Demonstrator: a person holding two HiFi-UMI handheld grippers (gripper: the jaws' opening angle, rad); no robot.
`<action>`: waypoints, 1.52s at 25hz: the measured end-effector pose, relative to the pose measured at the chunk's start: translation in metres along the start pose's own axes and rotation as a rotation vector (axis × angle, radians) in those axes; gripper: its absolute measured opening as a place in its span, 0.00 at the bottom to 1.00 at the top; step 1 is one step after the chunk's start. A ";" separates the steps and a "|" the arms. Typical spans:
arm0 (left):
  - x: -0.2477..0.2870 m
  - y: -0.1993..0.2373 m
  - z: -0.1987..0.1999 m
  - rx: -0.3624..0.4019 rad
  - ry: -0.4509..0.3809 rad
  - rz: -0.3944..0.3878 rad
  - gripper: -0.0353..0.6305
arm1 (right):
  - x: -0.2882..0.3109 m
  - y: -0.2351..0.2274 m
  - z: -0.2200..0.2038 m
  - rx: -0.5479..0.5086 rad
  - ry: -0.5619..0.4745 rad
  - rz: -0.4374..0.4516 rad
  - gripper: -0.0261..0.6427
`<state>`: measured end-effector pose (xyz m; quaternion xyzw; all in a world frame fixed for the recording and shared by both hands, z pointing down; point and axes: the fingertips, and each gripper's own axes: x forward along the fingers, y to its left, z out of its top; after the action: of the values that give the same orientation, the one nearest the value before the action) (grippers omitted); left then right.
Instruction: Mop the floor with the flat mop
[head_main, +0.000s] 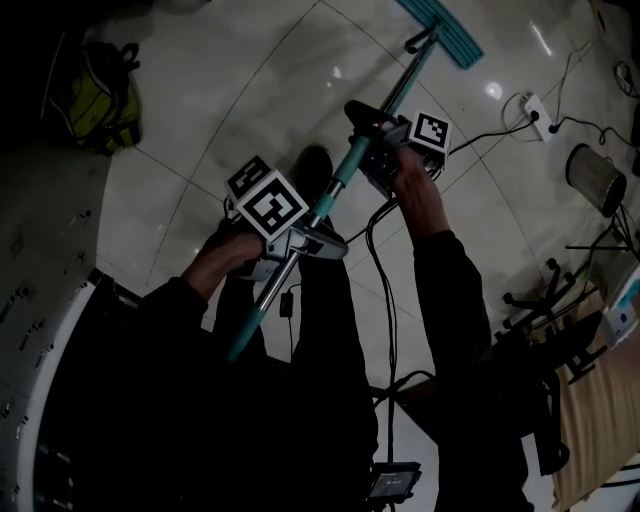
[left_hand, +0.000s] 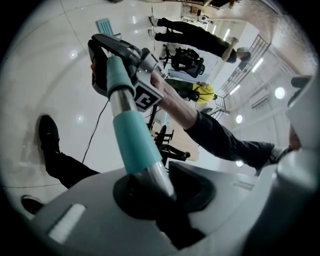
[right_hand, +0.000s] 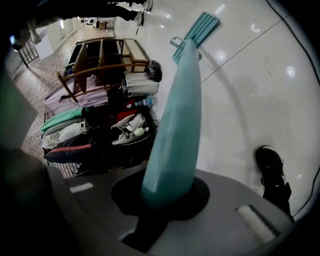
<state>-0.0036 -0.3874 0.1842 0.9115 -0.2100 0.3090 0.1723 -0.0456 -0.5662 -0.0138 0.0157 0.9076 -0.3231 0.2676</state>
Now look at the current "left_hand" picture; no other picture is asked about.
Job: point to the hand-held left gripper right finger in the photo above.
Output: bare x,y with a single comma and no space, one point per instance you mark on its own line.
225,200

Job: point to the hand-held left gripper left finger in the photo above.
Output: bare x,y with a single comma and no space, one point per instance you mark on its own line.
100,205

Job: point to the round ceiling light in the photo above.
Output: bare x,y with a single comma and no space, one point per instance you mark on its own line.
239,119
280,92

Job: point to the black office chair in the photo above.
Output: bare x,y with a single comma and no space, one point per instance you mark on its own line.
185,61

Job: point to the metal staircase railing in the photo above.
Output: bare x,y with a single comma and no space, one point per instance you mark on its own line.
221,101

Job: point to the person's right forearm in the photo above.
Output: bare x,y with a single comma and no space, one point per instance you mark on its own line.
212,135

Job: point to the black chair base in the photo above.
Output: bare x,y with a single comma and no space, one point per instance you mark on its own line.
162,132

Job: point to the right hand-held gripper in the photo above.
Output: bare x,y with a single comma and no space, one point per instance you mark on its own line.
147,96

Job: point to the person's black shoe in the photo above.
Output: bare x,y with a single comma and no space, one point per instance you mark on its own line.
31,203
48,132

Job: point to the person's black trouser leg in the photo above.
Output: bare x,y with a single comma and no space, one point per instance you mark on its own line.
67,170

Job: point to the strip ceiling light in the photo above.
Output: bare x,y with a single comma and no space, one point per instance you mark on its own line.
234,90
258,65

